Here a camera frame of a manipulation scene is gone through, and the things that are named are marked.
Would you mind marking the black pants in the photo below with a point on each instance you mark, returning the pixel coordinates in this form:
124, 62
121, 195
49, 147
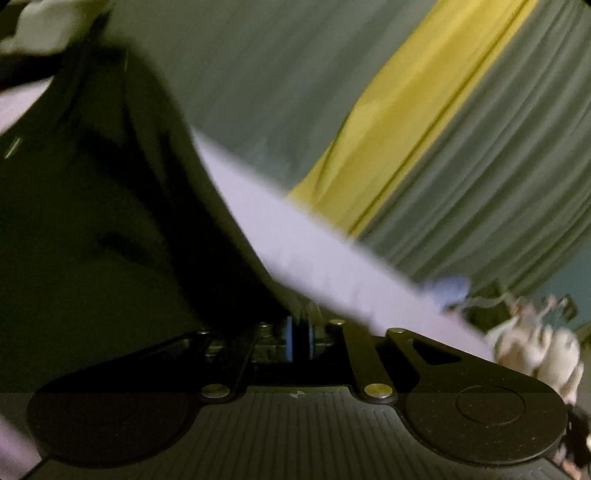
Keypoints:
116, 247

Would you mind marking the white plush toy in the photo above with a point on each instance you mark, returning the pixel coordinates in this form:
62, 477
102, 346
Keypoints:
528, 345

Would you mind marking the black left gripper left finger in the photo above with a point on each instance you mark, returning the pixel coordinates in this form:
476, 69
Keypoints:
115, 415

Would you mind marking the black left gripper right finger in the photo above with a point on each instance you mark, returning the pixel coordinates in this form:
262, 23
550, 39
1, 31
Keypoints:
404, 397

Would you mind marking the yellow curtain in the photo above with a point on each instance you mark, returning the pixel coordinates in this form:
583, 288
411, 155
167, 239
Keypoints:
405, 109

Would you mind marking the grey-green curtain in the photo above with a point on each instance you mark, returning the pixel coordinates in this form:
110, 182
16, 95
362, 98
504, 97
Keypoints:
504, 192

